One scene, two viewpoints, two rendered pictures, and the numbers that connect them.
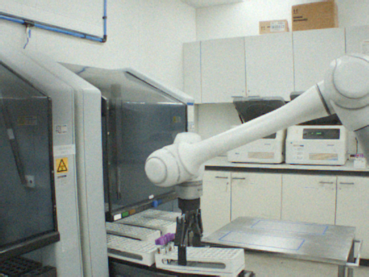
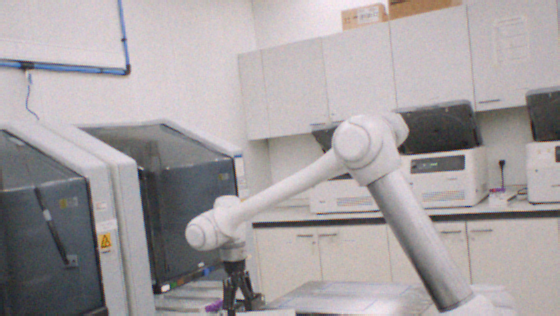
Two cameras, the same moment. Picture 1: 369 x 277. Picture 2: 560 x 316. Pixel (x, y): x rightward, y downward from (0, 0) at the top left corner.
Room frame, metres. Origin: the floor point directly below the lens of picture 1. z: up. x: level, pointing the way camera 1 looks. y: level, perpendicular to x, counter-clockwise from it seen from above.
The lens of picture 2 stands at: (-0.78, -0.16, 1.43)
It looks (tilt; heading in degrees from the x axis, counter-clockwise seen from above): 4 degrees down; 3
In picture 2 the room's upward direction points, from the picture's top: 7 degrees counter-clockwise
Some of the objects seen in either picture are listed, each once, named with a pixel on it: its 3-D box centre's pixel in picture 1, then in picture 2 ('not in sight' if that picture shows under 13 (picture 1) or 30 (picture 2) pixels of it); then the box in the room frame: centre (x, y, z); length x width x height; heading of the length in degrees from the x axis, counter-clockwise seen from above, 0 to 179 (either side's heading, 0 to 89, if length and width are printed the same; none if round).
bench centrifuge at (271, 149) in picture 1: (262, 128); (356, 164); (3.74, -0.83, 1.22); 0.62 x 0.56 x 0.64; 149
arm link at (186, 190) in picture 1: (188, 188); (233, 251); (1.22, -0.02, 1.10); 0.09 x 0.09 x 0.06
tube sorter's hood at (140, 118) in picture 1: (108, 131); (148, 198); (1.67, 0.33, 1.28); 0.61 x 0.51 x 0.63; 151
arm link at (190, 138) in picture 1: (186, 156); (227, 219); (1.20, -0.02, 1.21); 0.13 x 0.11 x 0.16; 156
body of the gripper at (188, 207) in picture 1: (189, 210); (235, 272); (1.22, -0.02, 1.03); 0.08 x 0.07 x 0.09; 151
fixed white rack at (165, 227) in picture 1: (145, 227); (199, 300); (1.67, 0.17, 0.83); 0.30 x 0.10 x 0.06; 61
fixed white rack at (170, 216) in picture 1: (162, 219); (219, 291); (1.81, 0.10, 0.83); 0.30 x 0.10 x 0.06; 61
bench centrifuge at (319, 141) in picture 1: (318, 126); (436, 154); (3.46, -1.34, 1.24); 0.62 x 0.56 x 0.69; 152
